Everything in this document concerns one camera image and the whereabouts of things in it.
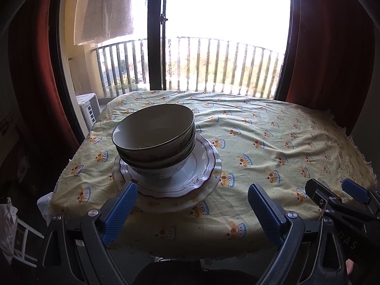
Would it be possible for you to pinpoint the white air conditioner unit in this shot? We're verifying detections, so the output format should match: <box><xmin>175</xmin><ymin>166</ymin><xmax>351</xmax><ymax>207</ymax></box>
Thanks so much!
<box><xmin>76</xmin><ymin>93</ymin><xmax>101</xmax><ymax>129</ymax></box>

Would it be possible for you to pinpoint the red-rimmed white plate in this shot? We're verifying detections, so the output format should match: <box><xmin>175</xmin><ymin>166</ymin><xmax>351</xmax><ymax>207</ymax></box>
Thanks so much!
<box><xmin>119</xmin><ymin>138</ymin><xmax>222</xmax><ymax>199</ymax></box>

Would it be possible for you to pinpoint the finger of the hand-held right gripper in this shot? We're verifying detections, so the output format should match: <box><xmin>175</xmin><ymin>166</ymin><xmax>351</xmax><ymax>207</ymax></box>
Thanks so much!
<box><xmin>305</xmin><ymin>179</ymin><xmax>371</xmax><ymax>223</ymax></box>
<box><xmin>341</xmin><ymin>178</ymin><xmax>380</xmax><ymax>211</ymax></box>

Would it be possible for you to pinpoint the large yellow-flowered scalloped plate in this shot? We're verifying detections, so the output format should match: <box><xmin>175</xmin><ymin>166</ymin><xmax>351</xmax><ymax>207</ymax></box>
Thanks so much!
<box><xmin>112</xmin><ymin>154</ymin><xmax>223</xmax><ymax>213</ymax></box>

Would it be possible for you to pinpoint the hanging pale cloth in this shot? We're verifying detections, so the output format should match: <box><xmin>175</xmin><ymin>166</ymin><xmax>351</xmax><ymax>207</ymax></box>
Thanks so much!
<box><xmin>73</xmin><ymin>0</ymin><xmax>134</xmax><ymax>46</ymax></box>

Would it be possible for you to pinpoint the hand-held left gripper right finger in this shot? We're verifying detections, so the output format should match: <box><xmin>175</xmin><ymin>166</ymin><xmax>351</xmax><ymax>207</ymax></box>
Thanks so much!
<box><xmin>248</xmin><ymin>183</ymin><xmax>348</xmax><ymax>285</ymax></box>

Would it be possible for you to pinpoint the green-rimmed floral ceramic bowl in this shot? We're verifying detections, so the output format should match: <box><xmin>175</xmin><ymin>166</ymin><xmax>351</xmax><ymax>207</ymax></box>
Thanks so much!
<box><xmin>112</xmin><ymin>104</ymin><xmax>195</xmax><ymax>158</ymax></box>
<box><xmin>115</xmin><ymin>123</ymin><xmax>197</xmax><ymax>168</ymax></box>
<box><xmin>125</xmin><ymin>142</ymin><xmax>199</xmax><ymax>181</ymax></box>

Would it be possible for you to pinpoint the white wire rack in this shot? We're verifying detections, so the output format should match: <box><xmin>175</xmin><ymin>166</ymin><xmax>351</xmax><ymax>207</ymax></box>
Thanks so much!
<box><xmin>12</xmin><ymin>218</ymin><xmax>39</xmax><ymax>268</ymax></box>

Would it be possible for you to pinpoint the white plastic bag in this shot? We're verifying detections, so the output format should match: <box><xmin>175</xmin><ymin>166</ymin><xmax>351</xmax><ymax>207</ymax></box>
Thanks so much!
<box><xmin>37</xmin><ymin>192</ymin><xmax>57</xmax><ymax>226</ymax></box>
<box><xmin>0</xmin><ymin>197</ymin><xmax>18</xmax><ymax>262</ymax></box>

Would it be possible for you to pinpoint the red curtain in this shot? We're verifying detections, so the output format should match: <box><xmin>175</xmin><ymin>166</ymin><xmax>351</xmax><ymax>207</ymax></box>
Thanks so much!
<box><xmin>285</xmin><ymin>0</ymin><xmax>371</xmax><ymax>137</ymax></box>
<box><xmin>6</xmin><ymin>0</ymin><xmax>81</xmax><ymax>170</ymax></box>

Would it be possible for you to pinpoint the metal balcony railing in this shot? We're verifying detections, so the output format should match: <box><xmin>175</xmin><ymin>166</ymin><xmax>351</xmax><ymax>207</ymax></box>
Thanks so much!
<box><xmin>90</xmin><ymin>36</ymin><xmax>284</xmax><ymax>99</ymax></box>

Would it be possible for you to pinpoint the yellow crown-print tablecloth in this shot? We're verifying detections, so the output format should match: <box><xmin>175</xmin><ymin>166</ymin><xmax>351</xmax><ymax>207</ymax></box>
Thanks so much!
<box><xmin>50</xmin><ymin>90</ymin><xmax>377</xmax><ymax>259</ymax></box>

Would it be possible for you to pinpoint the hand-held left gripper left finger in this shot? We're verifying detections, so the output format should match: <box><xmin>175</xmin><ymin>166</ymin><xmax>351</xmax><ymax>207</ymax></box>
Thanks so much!
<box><xmin>37</xmin><ymin>181</ymin><xmax>138</xmax><ymax>285</ymax></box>

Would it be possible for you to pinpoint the dark sliding door frame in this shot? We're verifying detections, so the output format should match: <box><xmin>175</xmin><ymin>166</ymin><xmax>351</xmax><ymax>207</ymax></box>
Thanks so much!
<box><xmin>49</xmin><ymin>0</ymin><xmax>300</xmax><ymax>143</ymax></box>

